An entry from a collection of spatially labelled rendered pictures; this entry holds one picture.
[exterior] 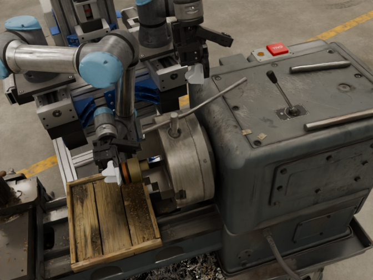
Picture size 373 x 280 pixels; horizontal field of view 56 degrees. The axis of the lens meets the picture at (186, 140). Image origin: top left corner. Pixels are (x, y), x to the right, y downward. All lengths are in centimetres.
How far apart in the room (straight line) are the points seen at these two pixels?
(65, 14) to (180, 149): 85
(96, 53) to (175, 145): 35
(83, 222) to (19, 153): 177
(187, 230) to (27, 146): 202
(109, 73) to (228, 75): 40
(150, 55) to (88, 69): 47
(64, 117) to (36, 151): 153
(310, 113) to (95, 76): 65
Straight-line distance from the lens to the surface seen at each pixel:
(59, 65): 121
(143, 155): 115
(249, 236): 135
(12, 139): 319
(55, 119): 148
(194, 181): 105
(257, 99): 113
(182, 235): 127
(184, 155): 103
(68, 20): 164
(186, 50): 97
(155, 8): 150
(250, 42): 381
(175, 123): 100
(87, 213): 136
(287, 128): 105
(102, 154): 121
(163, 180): 110
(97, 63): 108
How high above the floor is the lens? 198
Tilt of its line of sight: 46 degrees down
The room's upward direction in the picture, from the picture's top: 5 degrees counter-clockwise
